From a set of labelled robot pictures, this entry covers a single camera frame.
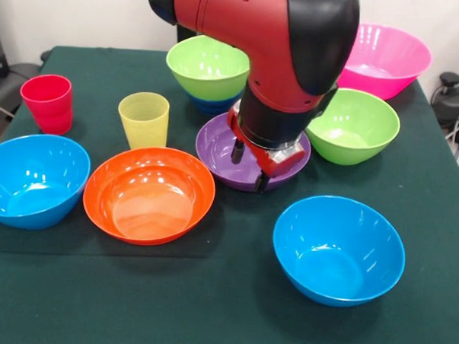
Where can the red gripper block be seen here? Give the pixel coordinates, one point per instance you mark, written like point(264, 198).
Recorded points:
point(270, 162)

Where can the purple plastic bowl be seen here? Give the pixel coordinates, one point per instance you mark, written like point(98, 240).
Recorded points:
point(215, 156)

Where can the small dark blue bowl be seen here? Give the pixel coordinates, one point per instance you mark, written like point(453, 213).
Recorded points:
point(213, 106)

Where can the orange plastic bowl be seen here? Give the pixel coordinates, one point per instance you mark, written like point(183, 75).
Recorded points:
point(148, 199)

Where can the green plastic bowl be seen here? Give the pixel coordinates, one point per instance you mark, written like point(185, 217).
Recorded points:
point(207, 68)
point(353, 128)

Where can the yellow plastic cup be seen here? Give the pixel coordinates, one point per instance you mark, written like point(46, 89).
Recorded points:
point(143, 118)

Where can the light blue plastic bowl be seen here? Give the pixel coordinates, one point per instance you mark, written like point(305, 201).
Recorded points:
point(338, 253)
point(35, 180)

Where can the large magenta plastic bowl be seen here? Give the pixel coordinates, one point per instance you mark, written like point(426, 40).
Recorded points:
point(386, 61)

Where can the red plastic cup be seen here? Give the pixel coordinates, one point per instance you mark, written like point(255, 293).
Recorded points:
point(47, 105)

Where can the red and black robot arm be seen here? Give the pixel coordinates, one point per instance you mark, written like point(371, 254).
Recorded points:
point(280, 60)

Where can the dark green tablecloth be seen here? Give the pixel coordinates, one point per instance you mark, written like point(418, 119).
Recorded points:
point(170, 302)

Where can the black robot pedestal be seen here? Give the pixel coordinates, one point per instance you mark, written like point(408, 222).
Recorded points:
point(184, 34)

